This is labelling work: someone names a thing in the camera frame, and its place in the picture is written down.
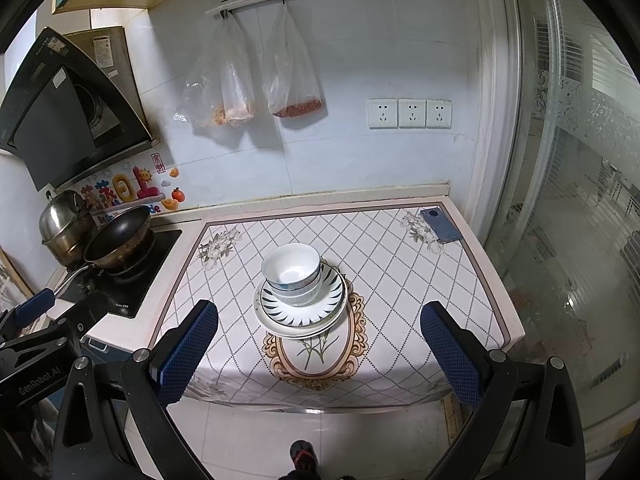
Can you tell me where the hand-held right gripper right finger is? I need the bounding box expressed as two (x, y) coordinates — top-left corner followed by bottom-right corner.
(420, 301), (587, 480)

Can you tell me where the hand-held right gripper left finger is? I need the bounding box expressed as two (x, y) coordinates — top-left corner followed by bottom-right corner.
(50, 299), (220, 480)

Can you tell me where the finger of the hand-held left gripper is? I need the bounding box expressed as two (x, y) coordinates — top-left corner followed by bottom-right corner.
(47, 291), (110, 346)
(0, 287), (55, 333)

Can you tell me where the white floral plate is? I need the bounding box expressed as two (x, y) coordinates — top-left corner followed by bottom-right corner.
(252, 280), (349, 339)

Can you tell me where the plain white bowl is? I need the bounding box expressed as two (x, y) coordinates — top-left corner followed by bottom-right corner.
(264, 270), (323, 307)

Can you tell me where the white bowl with coloured spots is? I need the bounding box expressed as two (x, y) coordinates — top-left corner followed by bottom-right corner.
(261, 243), (322, 295)

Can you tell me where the white plate with leaf strokes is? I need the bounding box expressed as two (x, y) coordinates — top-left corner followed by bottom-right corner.
(257, 260), (347, 329)

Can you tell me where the black induction cooktop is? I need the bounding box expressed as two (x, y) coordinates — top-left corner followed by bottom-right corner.
(60, 229), (183, 320)

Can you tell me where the black frying pan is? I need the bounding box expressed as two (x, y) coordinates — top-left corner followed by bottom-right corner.
(52, 206), (153, 296)

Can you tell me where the stainless steel pot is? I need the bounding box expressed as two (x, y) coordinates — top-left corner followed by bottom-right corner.
(39, 189), (98, 266)

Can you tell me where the blue smartphone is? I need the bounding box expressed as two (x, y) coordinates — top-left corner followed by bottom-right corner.
(419, 206), (462, 245)

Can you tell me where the person's shoe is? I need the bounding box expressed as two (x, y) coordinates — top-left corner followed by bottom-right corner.
(289, 439), (321, 473)

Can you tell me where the black range hood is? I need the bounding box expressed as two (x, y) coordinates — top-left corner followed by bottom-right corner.
(0, 26), (155, 192)

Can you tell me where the frosted glass sliding door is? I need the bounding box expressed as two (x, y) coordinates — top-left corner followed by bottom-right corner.
(480, 0), (640, 461)

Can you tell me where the clear plastic bag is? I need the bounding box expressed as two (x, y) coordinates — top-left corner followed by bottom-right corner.
(174, 20), (236, 128)
(215, 12), (257, 127)
(261, 2), (323, 118)

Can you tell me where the colourful wall sticker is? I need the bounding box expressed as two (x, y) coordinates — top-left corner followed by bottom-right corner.
(77, 152), (183, 218)

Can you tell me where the white wall socket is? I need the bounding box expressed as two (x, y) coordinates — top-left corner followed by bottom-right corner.
(425, 99), (453, 129)
(366, 98), (399, 130)
(397, 98), (427, 129)

